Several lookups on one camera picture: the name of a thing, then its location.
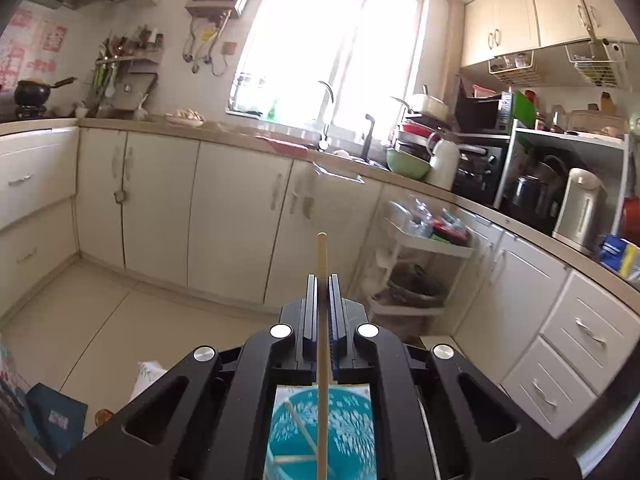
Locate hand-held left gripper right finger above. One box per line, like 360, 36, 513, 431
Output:
327, 274, 583, 480

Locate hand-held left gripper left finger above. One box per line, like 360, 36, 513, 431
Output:
55, 274, 321, 480

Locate white rolling cart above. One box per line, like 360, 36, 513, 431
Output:
366, 199, 477, 319

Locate cream kitchen base cabinets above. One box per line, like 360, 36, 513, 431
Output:
0, 124, 640, 442

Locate hanging plastic bag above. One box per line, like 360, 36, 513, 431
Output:
311, 161, 367, 184

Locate floral tablecloth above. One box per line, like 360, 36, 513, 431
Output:
131, 360, 169, 403

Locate red cloth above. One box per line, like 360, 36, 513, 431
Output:
256, 135, 309, 154

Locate green bowl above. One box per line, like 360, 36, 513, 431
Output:
385, 147, 432, 181

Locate black tap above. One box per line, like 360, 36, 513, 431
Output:
361, 114, 377, 162

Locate white thermos jug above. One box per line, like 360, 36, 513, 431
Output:
430, 138, 461, 192

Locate chrome sink faucet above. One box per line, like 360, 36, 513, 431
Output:
316, 80, 337, 152

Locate black toaster oven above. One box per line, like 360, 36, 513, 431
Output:
452, 132, 511, 207

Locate stack of pots and dishes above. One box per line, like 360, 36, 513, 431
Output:
391, 86, 452, 157

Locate plate of food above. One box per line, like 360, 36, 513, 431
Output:
164, 108, 207, 127

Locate black kettle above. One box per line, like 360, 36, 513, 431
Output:
506, 155, 569, 222

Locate black microwave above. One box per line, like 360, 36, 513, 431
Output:
454, 90, 516, 134

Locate cream electric water boiler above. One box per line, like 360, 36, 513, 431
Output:
552, 167, 609, 254

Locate kitchen window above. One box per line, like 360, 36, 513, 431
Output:
226, 0, 432, 137

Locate blue box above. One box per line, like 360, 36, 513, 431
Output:
24, 382, 89, 462
598, 233, 640, 282

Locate green cutting board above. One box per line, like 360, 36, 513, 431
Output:
512, 90, 539, 122

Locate white shelf rack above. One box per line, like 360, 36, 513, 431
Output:
494, 126, 632, 242

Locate wall utensil rack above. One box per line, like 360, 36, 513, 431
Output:
94, 26, 166, 112

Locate white wire basket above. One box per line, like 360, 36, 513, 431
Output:
488, 51, 544, 87
565, 38, 629, 91

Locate black wok with handle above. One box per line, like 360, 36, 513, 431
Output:
14, 76, 79, 109

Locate cream wall cabinets with handles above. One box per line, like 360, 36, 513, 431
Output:
459, 0, 640, 69

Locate red paper wall stickers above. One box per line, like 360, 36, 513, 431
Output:
0, 7, 69, 92

